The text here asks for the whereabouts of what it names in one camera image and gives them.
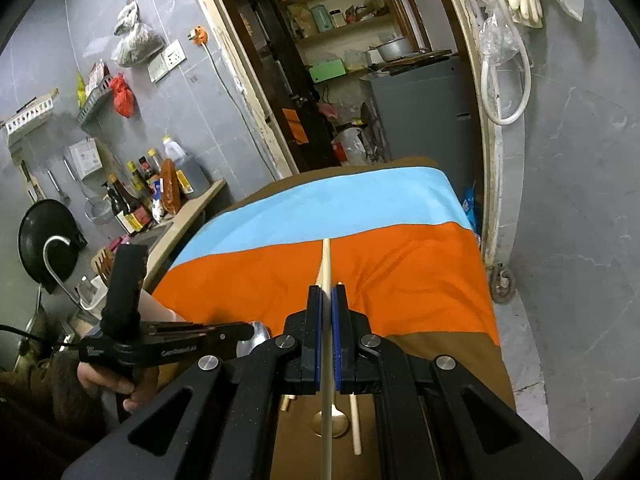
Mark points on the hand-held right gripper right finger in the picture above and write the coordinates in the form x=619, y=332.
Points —
x=342, y=335

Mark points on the clear glass bottle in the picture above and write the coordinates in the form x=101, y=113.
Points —
x=154, y=157

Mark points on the wooden cutting board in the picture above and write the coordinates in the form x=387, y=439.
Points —
x=415, y=56

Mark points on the wooden storage shelf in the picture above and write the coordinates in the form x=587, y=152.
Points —
x=345, y=25

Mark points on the wooden knife holder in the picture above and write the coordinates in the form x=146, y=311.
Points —
x=27, y=180

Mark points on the soy sauce bottle yellow label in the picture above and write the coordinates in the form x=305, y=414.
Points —
x=137, y=210

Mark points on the white wall switch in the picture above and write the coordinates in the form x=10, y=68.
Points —
x=159, y=67

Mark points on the red plastic bag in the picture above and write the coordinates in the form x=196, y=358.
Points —
x=123, y=97

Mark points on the blue white packet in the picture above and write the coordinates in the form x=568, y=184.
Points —
x=158, y=200

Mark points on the grey cabinet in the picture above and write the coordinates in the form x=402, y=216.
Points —
x=420, y=120

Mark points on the black wok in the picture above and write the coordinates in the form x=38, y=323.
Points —
x=37, y=240

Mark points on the white plastic jug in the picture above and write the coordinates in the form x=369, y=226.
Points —
x=352, y=145

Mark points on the hanging metal strainer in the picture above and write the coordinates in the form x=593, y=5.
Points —
x=99, y=210

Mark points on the clear plastic bag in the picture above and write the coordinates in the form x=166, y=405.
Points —
x=500, y=35

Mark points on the dark sauce bottle red label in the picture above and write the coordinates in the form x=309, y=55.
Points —
x=148, y=167

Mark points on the red snack packet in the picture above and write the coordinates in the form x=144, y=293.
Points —
x=98, y=72

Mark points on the yellow snack packet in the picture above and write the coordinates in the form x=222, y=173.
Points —
x=81, y=91

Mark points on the white wall box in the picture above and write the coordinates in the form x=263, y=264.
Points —
x=86, y=159

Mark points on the silver spoon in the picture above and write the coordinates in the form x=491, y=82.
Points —
x=255, y=337

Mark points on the grey wall rack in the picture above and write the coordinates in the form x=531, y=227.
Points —
x=95, y=100

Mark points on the green box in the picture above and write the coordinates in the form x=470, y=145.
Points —
x=327, y=71

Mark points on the large dark oil jug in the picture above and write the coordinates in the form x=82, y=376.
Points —
x=192, y=172

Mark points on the white wall socket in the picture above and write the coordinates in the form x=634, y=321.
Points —
x=175, y=55

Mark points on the striped blue orange brown blanket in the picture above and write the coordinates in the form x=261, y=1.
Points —
x=400, y=260

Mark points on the dark pump bottle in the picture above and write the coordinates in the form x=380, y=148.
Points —
x=120, y=210

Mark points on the orange seasoning packet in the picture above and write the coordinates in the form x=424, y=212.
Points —
x=170, y=187

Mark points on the dark sauce bottle yellow cap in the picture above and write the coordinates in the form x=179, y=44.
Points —
x=140, y=180

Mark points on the gold spoon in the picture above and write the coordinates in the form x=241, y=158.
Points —
x=340, y=422

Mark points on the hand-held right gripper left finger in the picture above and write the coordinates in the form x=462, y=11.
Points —
x=312, y=335

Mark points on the orange plug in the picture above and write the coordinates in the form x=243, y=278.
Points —
x=198, y=35

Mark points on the person's left forearm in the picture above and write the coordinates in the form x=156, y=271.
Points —
x=50, y=400

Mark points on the hanging clear bag dried goods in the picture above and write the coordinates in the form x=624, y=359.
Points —
x=135, y=40

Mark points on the hanging metal kitchen tool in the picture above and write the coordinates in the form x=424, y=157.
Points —
x=59, y=187

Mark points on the metal pot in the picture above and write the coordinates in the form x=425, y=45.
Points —
x=395, y=49

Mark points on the wooden door frame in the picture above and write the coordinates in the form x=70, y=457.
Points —
x=240, y=85

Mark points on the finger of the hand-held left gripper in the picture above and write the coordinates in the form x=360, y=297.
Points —
x=230, y=332

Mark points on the metal faucet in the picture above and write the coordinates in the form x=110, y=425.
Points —
x=46, y=255

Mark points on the person's left hand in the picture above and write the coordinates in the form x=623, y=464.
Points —
x=147, y=385

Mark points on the green jar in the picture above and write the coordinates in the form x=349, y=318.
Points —
x=321, y=19

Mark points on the white wall basket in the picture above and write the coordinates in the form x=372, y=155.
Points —
x=30, y=112

